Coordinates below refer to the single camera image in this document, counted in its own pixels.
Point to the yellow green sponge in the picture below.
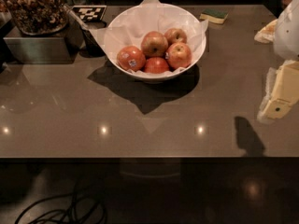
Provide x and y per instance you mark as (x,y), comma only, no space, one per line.
(214,16)

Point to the white ceramic bowl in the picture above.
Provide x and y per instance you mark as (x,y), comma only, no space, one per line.
(155,77)

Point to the metal box stand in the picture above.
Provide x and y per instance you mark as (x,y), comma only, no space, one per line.
(58,48)

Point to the red apple with sticker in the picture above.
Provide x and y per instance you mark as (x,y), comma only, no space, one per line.
(131,57)

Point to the white paper bowl liner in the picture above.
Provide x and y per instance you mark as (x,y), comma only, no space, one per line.
(137,22)

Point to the central yellow-red apple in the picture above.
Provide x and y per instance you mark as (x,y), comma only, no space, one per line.
(154,44)

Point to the black white marker tag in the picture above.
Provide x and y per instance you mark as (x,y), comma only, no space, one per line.
(90,13)

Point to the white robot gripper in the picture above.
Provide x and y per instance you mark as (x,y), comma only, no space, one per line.
(287,34)

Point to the rear small red apple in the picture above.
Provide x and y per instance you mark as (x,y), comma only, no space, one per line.
(174,35)

